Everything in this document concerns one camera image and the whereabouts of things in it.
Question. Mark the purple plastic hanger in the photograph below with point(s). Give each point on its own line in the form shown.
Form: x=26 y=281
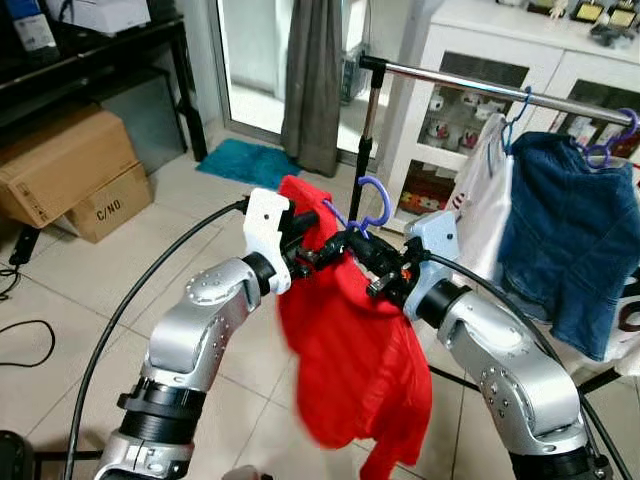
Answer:
x=600 y=155
x=388 y=205

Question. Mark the plain red shirt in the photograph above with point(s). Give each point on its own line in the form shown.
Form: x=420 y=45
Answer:
x=350 y=350

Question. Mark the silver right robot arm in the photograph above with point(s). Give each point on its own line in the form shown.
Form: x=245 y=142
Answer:
x=510 y=380

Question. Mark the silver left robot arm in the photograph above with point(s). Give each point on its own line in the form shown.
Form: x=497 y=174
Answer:
x=190 y=330

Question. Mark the blue plastic hanger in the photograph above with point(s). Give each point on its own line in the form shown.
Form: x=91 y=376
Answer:
x=524 y=100

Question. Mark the teal floor mat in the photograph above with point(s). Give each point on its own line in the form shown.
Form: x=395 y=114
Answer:
x=245 y=162

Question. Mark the white t-shirt with small prints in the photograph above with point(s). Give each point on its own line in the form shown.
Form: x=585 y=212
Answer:
x=485 y=210

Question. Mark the grey curtain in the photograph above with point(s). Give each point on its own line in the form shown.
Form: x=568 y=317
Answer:
x=312 y=90

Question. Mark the blue denim jacket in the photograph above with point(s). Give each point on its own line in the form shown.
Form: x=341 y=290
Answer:
x=570 y=240

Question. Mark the black metal clothes rack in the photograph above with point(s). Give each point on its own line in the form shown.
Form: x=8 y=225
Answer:
x=450 y=79

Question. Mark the small printed cardboard box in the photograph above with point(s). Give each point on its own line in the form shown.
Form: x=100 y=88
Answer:
x=115 y=210

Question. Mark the black shelf table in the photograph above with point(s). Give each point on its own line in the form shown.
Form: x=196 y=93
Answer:
x=120 y=55

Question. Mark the large cardboard box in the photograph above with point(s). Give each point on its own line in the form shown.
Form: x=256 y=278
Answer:
x=60 y=165

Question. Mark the white carton box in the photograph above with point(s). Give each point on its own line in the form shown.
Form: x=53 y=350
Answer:
x=100 y=15

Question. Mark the white blue labelled box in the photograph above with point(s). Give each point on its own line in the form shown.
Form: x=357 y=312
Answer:
x=35 y=30

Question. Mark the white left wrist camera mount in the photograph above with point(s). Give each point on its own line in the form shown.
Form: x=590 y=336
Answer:
x=265 y=220

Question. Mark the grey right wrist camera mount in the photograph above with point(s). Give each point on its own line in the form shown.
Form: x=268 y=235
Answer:
x=430 y=240

